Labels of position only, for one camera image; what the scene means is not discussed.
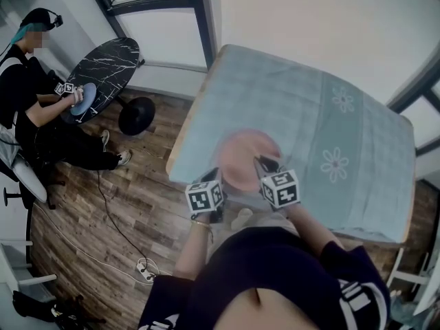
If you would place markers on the pink big plate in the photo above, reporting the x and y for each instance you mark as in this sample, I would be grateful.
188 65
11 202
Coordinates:
240 160

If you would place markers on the person's dark cropped top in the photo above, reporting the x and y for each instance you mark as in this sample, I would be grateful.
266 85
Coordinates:
268 270

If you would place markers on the black framed window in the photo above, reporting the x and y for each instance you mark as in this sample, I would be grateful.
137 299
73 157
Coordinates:
426 115
161 33

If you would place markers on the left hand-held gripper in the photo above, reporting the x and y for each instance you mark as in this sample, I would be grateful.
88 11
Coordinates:
203 199

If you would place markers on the wooden table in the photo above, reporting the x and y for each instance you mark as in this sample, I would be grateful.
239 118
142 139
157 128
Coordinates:
187 122

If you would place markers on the person's grey trousers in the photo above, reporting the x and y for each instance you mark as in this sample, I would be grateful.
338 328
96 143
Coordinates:
275 218

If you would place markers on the black marble round table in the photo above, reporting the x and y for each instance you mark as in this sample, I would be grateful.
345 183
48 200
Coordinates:
103 67

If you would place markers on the white frame chair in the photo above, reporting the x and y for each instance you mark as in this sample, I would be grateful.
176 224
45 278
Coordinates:
405 273

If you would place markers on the person's left forearm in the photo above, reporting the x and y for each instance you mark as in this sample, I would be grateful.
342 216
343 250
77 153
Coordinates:
196 253

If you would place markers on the white shelf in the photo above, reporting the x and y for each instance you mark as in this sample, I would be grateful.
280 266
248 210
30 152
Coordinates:
20 273

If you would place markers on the blue big plate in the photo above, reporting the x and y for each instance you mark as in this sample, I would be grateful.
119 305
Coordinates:
86 100

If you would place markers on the crumpled blue grey cloth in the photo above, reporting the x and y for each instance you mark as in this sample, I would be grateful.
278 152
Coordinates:
402 308

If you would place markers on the black bag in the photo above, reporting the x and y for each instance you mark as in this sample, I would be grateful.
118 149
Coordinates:
34 304

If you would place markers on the white power strip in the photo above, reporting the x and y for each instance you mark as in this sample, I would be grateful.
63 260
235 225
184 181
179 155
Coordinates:
145 270

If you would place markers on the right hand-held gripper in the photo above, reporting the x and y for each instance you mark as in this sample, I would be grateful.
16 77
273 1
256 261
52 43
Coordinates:
282 191

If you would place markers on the black office chair white seat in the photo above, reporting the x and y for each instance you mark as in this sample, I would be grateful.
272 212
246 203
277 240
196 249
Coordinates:
27 177

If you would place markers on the person's right forearm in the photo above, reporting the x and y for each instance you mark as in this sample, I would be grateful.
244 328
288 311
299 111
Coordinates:
313 229

